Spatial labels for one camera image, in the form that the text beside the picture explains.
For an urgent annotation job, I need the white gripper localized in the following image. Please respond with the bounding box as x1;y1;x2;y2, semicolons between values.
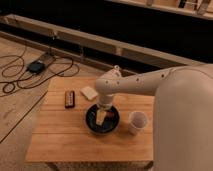
96;94;114;125

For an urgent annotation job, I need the dark brown eraser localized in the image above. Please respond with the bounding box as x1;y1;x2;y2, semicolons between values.
65;90;75;108

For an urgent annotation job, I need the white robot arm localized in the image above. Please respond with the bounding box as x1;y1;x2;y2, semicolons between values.
95;64;213;171

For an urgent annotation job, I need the small red object in bowl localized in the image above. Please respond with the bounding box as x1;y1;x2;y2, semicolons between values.
106;113;114;120

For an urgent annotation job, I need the dark round bowl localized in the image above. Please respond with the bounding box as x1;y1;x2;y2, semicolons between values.
86;105;120;134

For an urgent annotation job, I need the wooden table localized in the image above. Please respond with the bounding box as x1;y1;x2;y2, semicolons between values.
26;77;153;163

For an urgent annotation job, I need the black power adapter box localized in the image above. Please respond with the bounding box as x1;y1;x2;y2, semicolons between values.
27;61;45;74

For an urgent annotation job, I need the long wooden beam frame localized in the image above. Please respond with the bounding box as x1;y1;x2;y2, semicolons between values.
0;14;201;73

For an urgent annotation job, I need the black floor cable left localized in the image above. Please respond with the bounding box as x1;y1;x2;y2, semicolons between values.
0;43;81;144

